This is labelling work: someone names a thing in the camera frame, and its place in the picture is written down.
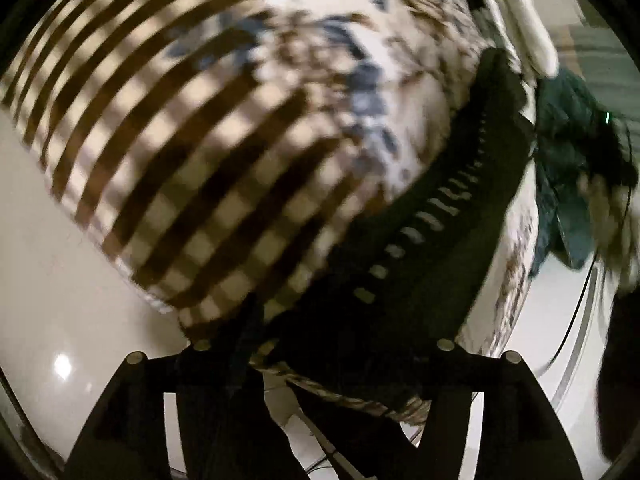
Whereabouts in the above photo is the black striped sweater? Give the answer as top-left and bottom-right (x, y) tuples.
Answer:
(249, 46), (539, 406)

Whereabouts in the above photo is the dark green plush blanket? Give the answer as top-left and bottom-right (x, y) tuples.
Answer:
(530, 67), (639, 276)

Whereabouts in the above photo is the floral bedspread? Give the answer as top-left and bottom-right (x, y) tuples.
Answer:
(1, 0), (538, 425)

